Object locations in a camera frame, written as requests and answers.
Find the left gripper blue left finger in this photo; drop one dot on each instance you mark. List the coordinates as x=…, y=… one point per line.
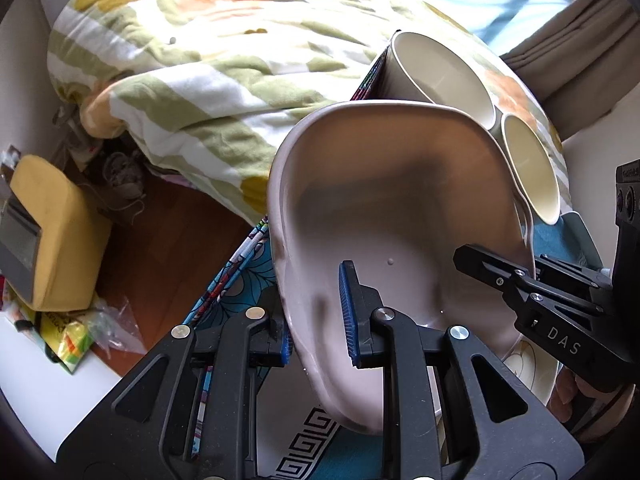
x=286, y=343

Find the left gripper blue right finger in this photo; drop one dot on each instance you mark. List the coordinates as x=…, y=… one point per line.
x=348, y=285

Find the yellow duck plate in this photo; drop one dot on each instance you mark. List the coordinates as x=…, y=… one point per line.
x=534, y=367

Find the pink heart-shaped bowl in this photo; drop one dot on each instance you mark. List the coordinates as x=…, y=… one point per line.
x=395, y=187

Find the cream bowl with dots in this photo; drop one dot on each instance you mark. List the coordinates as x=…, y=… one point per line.
x=531, y=166

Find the person's right hand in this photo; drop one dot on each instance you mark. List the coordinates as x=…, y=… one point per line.
x=610, y=407

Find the teal patterned tablecloth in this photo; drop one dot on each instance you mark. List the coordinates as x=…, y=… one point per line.
x=248, y=279

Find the yellow snack packet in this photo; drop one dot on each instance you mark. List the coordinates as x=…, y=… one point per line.
x=66, y=340

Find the yellow foam cushion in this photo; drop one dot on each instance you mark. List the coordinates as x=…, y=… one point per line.
x=72, y=240

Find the right brown curtain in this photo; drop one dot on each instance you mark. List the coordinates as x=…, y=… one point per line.
x=581, y=62

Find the floral striped duvet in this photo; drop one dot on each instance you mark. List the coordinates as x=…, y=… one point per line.
x=210, y=88

